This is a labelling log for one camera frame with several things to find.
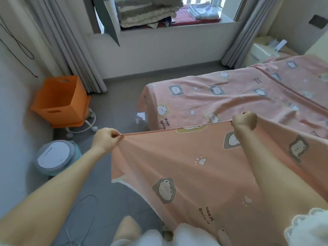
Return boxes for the person's right hand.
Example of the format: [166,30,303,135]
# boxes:
[231,110,258,134]

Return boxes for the person's white shorts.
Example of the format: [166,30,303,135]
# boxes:
[110,223,221,246]

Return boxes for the folded bedding on windowsill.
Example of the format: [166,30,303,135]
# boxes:
[82,0,246,47]

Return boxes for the cream nightstand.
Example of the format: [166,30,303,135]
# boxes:
[241,37,299,69]

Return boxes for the red plaid folded cloth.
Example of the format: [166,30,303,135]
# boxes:
[156,6,222,28]

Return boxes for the orange plastic basket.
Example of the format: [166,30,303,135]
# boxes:
[30,75,92,128]

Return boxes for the black hanging cable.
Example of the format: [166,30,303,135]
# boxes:
[0,15,40,79]

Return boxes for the blue-grey folded cloth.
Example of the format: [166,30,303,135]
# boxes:
[188,2,221,20]

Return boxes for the dark wall switch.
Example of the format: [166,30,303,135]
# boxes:
[309,14,328,30]

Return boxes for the thin grey floor cable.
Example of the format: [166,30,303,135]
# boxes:
[54,194,99,246]

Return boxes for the grey lidded trash can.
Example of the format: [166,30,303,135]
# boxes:
[34,140,83,178]

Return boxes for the person's left leg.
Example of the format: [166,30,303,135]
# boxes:
[113,216,142,241]

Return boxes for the white window sill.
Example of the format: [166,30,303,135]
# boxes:
[95,17,242,36]

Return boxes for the person's left forearm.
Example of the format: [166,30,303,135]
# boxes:
[0,148,106,246]

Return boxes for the person's white shirt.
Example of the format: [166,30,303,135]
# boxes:
[284,208,328,246]

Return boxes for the person's left hand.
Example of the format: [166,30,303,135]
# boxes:
[91,127,124,156]

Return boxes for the pink bear print bedsheet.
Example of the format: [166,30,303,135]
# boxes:
[111,54,328,246]

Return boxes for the person's right forearm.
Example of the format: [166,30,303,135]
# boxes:
[237,128,328,236]

